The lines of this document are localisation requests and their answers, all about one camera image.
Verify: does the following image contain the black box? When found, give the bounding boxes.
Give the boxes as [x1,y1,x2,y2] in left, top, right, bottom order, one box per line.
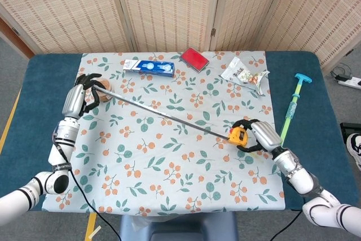
[340,122,361,137]

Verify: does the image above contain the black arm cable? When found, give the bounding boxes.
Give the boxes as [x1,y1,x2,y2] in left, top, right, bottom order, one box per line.
[278,209,303,241]
[53,142,122,241]

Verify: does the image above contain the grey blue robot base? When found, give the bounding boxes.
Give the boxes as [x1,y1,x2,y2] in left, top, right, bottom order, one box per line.
[118,211,239,241]

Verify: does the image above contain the yellow tape measure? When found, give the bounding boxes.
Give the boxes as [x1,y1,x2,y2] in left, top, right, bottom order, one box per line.
[93,85,250,145]

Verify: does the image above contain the black velcro strap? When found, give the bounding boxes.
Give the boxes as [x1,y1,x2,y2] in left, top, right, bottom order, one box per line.
[52,163,72,172]

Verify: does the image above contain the floral tablecloth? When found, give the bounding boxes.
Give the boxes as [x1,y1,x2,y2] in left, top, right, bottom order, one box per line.
[41,51,286,215]

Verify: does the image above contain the white black sneaker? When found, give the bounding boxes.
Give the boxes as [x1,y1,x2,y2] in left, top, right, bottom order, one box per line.
[346,133,361,171]

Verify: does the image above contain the woven folding screen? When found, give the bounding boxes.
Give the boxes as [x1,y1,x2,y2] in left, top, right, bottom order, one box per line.
[0,0,361,72]

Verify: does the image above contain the white snack bag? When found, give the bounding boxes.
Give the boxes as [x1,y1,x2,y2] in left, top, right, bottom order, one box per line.
[219,56,270,97]

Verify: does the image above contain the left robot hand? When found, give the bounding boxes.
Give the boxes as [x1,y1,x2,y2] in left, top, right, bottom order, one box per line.
[61,73,103,119]

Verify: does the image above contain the blue padded table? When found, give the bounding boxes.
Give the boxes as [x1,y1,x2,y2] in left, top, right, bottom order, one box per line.
[0,51,353,212]

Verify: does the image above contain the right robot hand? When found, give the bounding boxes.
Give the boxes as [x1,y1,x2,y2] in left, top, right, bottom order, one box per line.
[231,119,283,154]

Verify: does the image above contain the blue toothpaste box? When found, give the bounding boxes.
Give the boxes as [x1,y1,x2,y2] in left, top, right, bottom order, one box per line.
[123,59,176,78]

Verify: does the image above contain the green toy stick teal handle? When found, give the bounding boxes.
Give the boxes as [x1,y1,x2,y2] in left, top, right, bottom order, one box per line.
[279,73,313,140]

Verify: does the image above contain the white power strip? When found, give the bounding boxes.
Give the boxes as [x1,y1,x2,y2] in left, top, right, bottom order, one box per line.
[337,73,361,89]

